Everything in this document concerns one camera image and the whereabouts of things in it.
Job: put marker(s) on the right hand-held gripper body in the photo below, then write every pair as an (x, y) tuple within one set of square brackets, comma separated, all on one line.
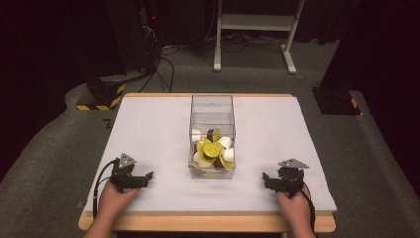
[(290, 178)]

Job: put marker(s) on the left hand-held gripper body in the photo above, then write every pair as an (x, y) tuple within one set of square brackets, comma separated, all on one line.
[(123, 172)]

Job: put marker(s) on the pile of coffee capsules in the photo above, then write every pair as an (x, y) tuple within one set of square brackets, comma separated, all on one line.
[(213, 150)]

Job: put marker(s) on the clear plastic box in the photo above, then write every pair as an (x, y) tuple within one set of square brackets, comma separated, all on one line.
[(212, 112)]

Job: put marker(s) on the person's left hand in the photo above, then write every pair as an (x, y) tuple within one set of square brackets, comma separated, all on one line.
[(114, 200)]

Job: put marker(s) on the person's right hand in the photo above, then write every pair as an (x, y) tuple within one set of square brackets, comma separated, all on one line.
[(295, 210)]

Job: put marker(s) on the white table mat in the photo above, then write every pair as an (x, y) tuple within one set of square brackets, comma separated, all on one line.
[(165, 132)]

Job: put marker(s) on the wooden table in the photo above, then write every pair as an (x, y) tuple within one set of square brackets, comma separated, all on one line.
[(204, 223)]

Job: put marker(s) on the black stand with striped base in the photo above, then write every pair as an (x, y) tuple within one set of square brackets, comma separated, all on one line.
[(105, 94)]

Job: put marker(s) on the black stand base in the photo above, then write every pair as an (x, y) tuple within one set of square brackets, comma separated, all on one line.
[(335, 102)]

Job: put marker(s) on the dark curtain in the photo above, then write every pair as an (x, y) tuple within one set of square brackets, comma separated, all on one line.
[(383, 49), (46, 49)]

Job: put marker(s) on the dark equipment rack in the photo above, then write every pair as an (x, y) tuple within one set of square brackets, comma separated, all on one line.
[(148, 29)]

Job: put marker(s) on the white metal stand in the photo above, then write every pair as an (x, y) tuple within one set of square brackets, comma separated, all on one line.
[(256, 22)]

